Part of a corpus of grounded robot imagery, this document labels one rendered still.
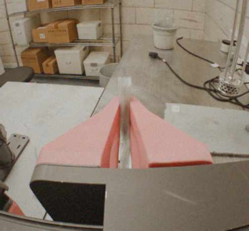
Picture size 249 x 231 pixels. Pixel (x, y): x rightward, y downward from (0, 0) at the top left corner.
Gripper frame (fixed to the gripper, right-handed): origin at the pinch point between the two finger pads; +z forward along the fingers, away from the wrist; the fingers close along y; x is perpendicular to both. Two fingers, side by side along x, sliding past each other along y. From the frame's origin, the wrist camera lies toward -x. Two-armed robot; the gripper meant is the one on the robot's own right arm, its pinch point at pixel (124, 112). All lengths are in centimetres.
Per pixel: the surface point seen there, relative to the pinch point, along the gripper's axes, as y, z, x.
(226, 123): -31, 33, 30
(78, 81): 60, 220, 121
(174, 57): -24, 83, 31
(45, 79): 112, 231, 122
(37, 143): 24.4, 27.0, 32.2
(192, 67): -31, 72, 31
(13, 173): 28.4, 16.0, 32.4
